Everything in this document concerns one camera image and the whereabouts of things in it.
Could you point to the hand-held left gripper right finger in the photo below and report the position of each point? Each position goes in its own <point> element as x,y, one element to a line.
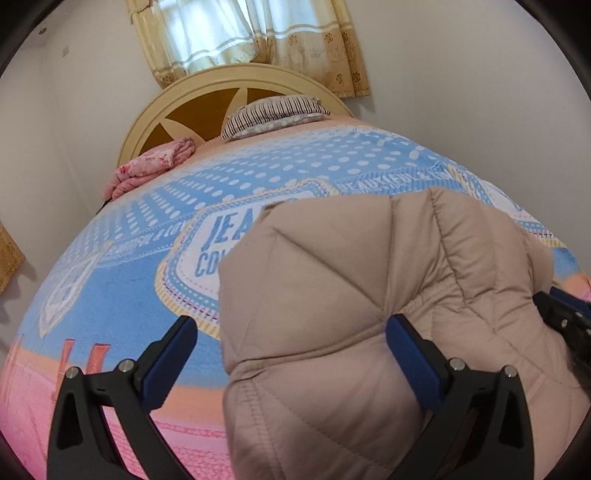
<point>411,355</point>

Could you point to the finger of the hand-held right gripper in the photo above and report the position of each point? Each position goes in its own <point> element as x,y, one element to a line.
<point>568,323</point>

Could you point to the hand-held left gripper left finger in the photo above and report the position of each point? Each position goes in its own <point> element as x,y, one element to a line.
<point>168,364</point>

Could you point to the beige puffer jacket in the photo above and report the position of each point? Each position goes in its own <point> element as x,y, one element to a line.
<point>346,277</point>

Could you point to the blue and pink printed blanket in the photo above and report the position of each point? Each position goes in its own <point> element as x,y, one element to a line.
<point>138,277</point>

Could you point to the gold and white window curtain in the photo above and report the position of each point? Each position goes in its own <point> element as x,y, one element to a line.
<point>323,55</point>
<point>10,258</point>

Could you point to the pink floral folded quilt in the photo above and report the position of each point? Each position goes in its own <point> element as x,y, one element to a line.
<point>147,164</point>

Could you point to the striped pillow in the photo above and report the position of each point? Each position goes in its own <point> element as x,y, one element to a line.
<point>272,113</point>

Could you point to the cream arched wooden headboard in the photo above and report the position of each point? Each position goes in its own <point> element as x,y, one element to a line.
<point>194,83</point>

